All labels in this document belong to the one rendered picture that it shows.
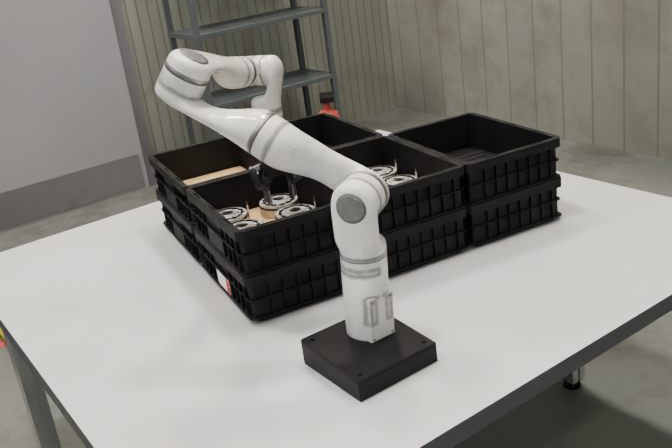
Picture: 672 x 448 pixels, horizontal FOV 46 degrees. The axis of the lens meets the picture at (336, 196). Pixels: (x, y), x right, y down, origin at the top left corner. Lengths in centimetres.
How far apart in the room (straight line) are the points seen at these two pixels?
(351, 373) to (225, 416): 25
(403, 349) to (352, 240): 24
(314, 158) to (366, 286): 26
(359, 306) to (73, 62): 372
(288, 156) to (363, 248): 22
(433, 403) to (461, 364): 13
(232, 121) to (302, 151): 15
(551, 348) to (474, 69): 416
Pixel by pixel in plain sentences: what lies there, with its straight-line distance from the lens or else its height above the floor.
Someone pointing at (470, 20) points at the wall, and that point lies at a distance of 560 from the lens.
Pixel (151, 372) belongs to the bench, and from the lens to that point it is 174.
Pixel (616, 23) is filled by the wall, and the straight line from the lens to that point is 484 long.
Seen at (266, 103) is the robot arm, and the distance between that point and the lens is 185.
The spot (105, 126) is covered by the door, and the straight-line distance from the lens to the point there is 515.
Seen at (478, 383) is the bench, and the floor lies 70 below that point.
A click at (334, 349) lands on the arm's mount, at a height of 75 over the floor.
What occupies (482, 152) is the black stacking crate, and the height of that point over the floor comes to 83.
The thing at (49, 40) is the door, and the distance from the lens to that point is 501.
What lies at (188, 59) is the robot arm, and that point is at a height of 132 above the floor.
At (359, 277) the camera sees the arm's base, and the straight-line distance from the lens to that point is 152.
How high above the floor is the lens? 156
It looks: 20 degrees down
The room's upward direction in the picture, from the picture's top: 8 degrees counter-clockwise
